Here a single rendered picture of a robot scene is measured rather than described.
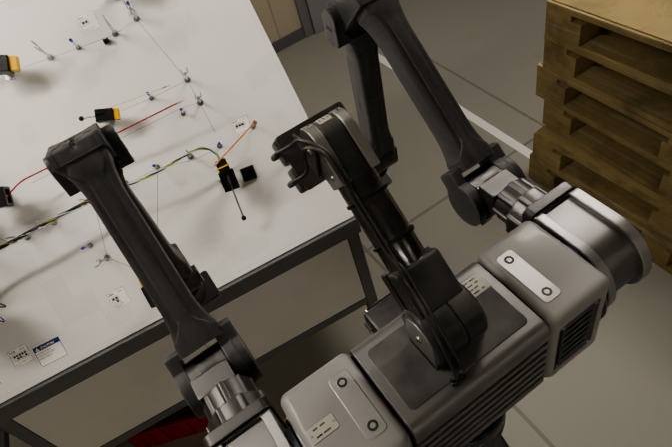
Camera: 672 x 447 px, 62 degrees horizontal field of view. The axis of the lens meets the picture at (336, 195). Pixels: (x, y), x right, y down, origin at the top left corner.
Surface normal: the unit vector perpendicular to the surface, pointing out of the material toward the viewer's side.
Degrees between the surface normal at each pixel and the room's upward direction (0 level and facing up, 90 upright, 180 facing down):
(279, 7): 90
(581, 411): 0
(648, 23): 0
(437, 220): 0
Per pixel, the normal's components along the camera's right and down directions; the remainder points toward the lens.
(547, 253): -0.21, -0.67
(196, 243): 0.19, 0.00
